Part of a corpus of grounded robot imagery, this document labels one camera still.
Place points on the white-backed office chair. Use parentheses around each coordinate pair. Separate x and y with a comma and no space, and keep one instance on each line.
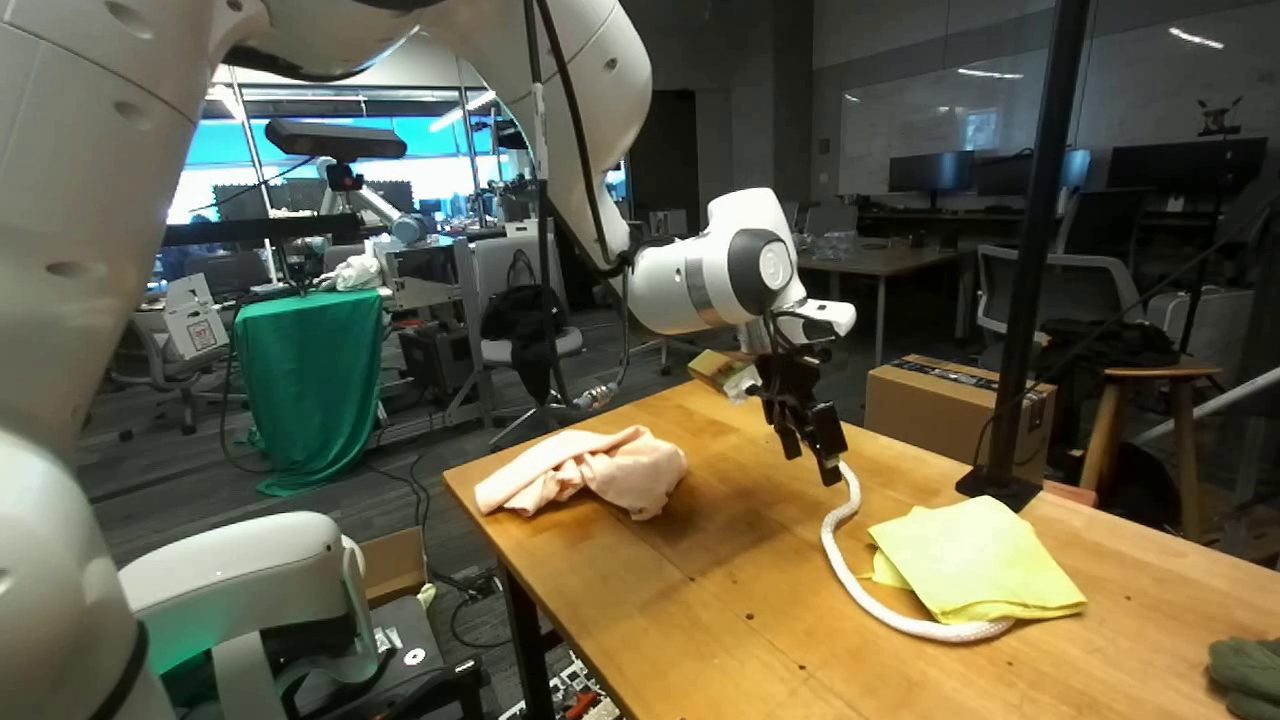
(1065,286)

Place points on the cardboard box with black tape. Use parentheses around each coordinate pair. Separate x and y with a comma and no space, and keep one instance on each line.
(933,404)

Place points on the black bag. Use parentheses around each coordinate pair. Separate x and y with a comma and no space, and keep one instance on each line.
(1107,349)

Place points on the black office chair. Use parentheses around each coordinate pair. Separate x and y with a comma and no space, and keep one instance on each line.
(526,327)

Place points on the dark green cloth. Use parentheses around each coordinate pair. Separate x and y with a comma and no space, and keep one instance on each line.
(1246,683)

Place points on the yellow-green cloth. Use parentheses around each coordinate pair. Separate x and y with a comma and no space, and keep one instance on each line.
(972,562)

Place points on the black computer monitor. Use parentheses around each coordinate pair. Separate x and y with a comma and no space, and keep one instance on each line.
(930,174)
(1186,164)

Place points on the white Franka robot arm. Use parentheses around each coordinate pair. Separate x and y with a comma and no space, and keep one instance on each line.
(693,286)

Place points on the black metal table leg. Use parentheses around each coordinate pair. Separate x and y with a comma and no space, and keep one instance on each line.
(526,642)

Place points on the wooden stool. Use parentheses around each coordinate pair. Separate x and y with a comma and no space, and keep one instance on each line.
(1163,372)

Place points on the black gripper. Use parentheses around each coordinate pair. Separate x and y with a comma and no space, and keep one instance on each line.
(790,378)

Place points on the green draped cloth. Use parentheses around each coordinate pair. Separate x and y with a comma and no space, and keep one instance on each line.
(312,387)

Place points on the small brown box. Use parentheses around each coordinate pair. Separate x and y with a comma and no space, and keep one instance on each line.
(395,562)

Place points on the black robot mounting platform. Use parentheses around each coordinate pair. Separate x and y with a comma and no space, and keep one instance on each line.
(427,673)

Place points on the peach t-shirt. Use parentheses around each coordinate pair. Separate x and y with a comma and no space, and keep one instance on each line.
(613,474)

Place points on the black pole with base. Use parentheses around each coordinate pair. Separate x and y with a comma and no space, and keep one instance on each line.
(1033,264)

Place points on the yellowish wrist camera box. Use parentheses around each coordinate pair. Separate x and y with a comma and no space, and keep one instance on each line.
(722,370)

